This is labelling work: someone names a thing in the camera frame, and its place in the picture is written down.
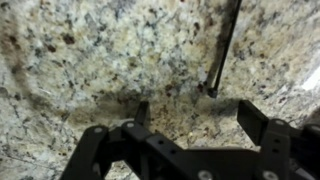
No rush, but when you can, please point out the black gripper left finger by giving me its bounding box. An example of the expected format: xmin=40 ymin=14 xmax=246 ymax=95
xmin=59 ymin=101 xmax=214 ymax=180

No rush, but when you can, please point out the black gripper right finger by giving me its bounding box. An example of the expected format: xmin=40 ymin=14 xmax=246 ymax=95
xmin=236 ymin=99 xmax=320 ymax=180

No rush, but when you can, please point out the single black zip tie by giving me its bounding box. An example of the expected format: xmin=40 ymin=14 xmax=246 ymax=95
xmin=206 ymin=0 xmax=244 ymax=99

